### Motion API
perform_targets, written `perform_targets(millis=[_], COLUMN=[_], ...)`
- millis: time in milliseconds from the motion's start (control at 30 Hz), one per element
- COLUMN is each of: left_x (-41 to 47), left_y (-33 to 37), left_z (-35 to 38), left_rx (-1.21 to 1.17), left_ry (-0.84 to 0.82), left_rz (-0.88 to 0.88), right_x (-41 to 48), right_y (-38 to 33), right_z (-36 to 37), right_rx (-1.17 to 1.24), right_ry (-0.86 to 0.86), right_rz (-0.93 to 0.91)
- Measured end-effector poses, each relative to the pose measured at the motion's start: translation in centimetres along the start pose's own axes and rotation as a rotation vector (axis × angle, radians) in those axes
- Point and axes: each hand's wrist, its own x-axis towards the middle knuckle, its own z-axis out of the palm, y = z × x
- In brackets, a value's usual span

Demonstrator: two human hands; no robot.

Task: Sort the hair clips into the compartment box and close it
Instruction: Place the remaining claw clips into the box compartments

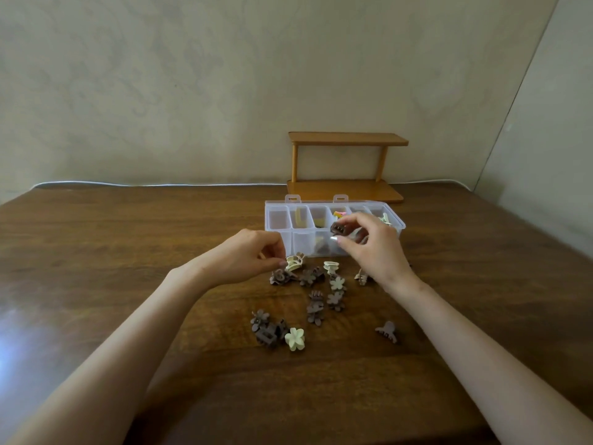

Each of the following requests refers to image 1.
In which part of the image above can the person's left forearm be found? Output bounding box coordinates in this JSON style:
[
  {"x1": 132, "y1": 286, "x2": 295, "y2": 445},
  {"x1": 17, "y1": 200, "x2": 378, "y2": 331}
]
[{"x1": 9, "y1": 271, "x2": 204, "y2": 445}]

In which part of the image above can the clear plastic compartment box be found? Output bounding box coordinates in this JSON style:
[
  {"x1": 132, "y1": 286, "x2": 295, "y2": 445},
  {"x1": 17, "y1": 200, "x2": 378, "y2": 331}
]
[{"x1": 264, "y1": 194, "x2": 407, "y2": 258}]

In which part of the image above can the person's right hand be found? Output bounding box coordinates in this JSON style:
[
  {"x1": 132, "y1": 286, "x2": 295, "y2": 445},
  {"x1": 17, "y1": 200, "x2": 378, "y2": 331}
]
[{"x1": 331, "y1": 211, "x2": 418, "y2": 292}]

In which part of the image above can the pile of mixed hair clips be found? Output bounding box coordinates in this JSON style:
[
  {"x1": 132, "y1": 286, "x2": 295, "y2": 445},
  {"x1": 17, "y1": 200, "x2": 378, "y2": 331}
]
[{"x1": 250, "y1": 252, "x2": 371, "y2": 353}]

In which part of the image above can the person's left hand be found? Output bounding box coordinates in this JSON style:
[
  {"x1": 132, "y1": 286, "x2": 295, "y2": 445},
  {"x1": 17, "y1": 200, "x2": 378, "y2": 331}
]
[{"x1": 178, "y1": 228, "x2": 288, "y2": 292}]

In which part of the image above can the person's right forearm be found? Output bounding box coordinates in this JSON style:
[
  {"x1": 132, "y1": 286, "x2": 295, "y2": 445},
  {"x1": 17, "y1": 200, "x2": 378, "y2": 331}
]
[{"x1": 389, "y1": 278, "x2": 593, "y2": 445}]

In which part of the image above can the white cable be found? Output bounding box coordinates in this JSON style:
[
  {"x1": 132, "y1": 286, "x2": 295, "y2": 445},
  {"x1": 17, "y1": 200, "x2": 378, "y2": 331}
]
[{"x1": 31, "y1": 179, "x2": 471, "y2": 190}]

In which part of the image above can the small wooden shelf rack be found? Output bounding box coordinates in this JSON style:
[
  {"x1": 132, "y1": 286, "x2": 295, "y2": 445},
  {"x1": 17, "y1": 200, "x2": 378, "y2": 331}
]
[{"x1": 286, "y1": 131, "x2": 410, "y2": 204}]

